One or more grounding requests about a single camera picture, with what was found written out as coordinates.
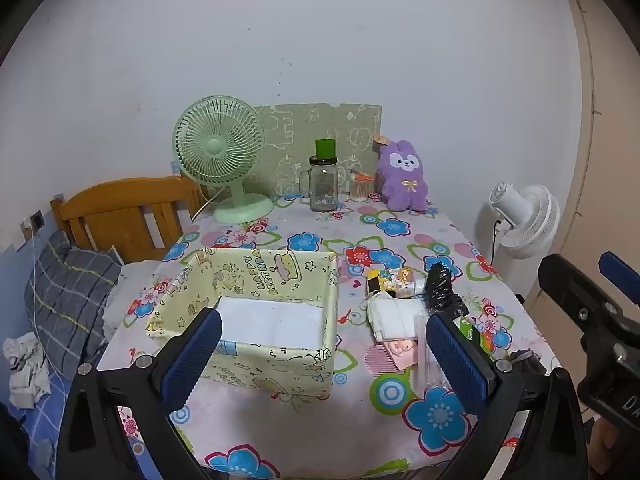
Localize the floral tablecloth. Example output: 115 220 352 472
97 192 561 480

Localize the green patterned board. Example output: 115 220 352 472
245 104 383 198

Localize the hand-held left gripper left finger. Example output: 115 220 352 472
55 307 224 480

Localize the white charging cable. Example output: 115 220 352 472
27 227 41 341

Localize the colourful sticker packet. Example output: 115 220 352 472
365 266 416 298

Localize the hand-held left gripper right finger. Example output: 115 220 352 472
425 312 591 480

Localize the white blanket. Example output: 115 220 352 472
102 260 171 341

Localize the grey plaid pillow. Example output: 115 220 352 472
25 230 123 381

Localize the white cloth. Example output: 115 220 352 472
2 332 51 408
367 294 426 343

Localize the cotton swab container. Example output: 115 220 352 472
349 172 373 202

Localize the clear plastic bag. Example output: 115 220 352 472
412 310 451 391

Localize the white standing fan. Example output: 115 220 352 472
489 182 561 261

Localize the yellow fabric storage box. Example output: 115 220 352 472
145 247 341 401

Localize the blue checked bedsheet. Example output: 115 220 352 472
0 350 151 480

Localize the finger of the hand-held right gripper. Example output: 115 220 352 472
537 253 640 361
598 251 640 307

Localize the wooden bed headboard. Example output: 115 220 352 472
50 176 208 264

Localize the green packet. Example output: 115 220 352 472
457 316 495 356

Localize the purple plush bunny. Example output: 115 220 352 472
372 132 431 212

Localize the black plastic bag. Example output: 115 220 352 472
426 261 468 318

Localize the beige door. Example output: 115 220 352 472
550 0 640 311

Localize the glass jar mug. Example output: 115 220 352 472
298 156 341 212

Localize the green desk fan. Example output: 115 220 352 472
172 97 275 224

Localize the white crumpled cloth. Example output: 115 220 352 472
2 332 51 408

